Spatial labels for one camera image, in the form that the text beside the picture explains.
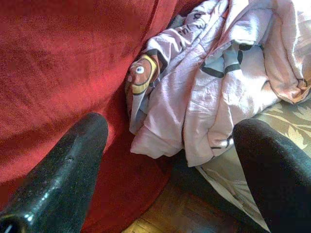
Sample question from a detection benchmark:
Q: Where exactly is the red beanbag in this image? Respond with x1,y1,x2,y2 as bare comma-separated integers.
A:
0,0,205,233

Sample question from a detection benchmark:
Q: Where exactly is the beige floral bed sheet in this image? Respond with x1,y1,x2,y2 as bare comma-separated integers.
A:
195,97,311,233

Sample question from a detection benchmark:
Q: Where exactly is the pink cartoon blanket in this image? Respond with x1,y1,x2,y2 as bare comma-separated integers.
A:
125,0,311,168

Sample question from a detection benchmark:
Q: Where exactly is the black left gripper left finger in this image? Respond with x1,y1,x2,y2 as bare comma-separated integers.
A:
0,112,109,233

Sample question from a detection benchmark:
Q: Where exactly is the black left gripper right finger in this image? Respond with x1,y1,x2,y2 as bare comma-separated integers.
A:
232,118,311,233

